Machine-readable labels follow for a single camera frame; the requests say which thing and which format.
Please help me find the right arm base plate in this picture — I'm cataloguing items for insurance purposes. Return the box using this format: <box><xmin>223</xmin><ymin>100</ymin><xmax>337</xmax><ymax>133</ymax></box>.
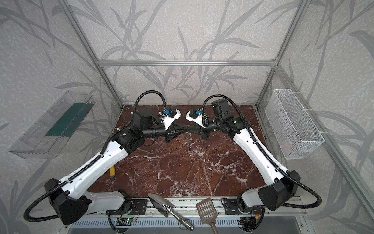
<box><xmin>221</xmin><ymin>198</ymin><xmax>262</xmax><ymax>215</ymax></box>

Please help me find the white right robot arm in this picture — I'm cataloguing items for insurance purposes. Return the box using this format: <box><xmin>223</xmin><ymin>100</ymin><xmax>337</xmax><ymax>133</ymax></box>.
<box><xmin>186</xmin><ymin>98</ymin><xmax>297</xmax><ymax>212</ymax></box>

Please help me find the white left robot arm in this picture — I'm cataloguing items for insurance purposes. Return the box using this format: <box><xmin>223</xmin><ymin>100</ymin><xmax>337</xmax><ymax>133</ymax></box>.
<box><xmin>44</xmin><ymin>108</ymin><xmax>183</xmax><ymax>225</ymax></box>

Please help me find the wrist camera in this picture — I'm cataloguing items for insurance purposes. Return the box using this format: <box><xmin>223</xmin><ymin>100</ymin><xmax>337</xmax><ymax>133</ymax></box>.
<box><xmin>186</xmin><ymin>109</ymin><xmax>206</xmax><ymax>128</ymax></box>
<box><xmin>159</xmin><ymin>108</ymin><xmax>181</xmax><ymax>130</ymax></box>

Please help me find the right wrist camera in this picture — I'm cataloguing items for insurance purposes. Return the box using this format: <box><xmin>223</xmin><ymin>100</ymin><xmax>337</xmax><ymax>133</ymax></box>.
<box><xmin>186</xmin><ymin>109</ymin><xmax>206</xmax><ymax>128</ymax></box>

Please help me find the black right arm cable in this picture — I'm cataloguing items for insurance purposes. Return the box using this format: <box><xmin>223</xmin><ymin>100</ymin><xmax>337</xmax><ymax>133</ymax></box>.
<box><xmin>201</xmin><ymin>94</ymin><xmax>322</xmax><ymax>209</ymax></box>

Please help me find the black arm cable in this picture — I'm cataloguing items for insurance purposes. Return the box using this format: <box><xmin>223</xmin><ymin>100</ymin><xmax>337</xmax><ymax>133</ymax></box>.
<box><xmin>201</xmin><ymin>94</ymin><xmax>322</xmax><ymax>209</ymax></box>
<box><xmin>23</xmin><ymin>90</ymin><xmax>167</xmax><ymax>222</ymax></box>

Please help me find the clear plastic wall bin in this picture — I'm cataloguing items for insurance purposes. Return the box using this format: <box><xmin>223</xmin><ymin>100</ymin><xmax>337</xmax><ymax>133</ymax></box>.
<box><xmin>9</xmin><ymin>91</ymin><xmax>95</xmax><ymax>159</ymax></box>

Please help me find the aluminium frame post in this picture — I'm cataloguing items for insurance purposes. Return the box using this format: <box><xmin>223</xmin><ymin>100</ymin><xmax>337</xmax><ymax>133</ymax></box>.
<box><xmin>57</xmin><ymin>0</ymin><xmax>123</xmax><ymax>108</ymax></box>
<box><xmin>255</xmin><ymin>0</ymin><xmax>311</xmax><ymax>109</ymax></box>

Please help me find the brown slotted scoop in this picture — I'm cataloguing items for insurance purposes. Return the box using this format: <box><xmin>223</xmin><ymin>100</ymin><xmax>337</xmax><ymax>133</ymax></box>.
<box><xmin>196</xmin><ymin>198</ymin><xmax>219</xmax><ymax>234</ymax></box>

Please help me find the steel garden trowel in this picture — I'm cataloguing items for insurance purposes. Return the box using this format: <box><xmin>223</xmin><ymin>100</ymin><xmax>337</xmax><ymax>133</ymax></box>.
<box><xmin>148</xmin><ymin>194</ymin><xmax>194</xmax><ymax>231</ymax></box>

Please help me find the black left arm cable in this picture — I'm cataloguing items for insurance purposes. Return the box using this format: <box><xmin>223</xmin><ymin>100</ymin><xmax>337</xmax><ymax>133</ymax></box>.
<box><xmin>23</xmin><ymin>90</ymin><xmax>167</xmax><ymax>222</ymax></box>

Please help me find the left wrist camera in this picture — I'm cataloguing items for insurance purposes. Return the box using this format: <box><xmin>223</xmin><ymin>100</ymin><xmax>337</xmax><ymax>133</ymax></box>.
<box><xmin>159</xmin><ymin>108</ymin><xmax>181</xmax><ymax>130</ymax></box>

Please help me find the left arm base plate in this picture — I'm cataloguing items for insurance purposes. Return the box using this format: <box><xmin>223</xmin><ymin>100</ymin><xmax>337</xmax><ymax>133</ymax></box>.
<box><xmin>128</xmin><ymin>199</ymin><xmax>148</xmax><ymax>216</ymax></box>

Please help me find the pink object in basket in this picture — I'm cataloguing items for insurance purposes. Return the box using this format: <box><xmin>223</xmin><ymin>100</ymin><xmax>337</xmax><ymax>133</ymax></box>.
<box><xmin>281</xmin><ymin>140</ymin><xmax>293</xmax><ymax>156</ymax></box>

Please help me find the green yellow garden spade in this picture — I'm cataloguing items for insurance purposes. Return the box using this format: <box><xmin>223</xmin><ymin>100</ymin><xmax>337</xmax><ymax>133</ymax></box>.
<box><xmin>110</xmin><ymin>166</ymin><xmax>116</xmax><ymax>177</ymax></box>

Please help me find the aluminium frame post right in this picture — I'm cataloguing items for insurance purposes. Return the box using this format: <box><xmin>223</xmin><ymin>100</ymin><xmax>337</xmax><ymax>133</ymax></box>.
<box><xmin>255</xmin><ymin>0</ymin><xmax>311</xmax><ymax>109</ymax></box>

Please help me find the white wire mesh basket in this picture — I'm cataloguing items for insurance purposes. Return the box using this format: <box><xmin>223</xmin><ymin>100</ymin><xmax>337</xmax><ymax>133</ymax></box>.
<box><xmin>265</xmin><ymin>89</ymin><xmax>324</xmax><ymax>160</ymax></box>

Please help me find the aluminium frame crossbar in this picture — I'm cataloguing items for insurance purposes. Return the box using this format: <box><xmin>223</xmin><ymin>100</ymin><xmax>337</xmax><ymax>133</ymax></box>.
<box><xmin>97</xmin><ymin>59</ymin><xmax>276</xmax><ymax>67</ymax></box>

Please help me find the aluminium frame post left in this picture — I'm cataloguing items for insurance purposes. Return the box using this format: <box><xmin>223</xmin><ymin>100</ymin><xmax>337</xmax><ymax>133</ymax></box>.
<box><xmin>57</xmin><ymin>0</ymin><xmax>123</xmax><ymax>108</ymax></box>

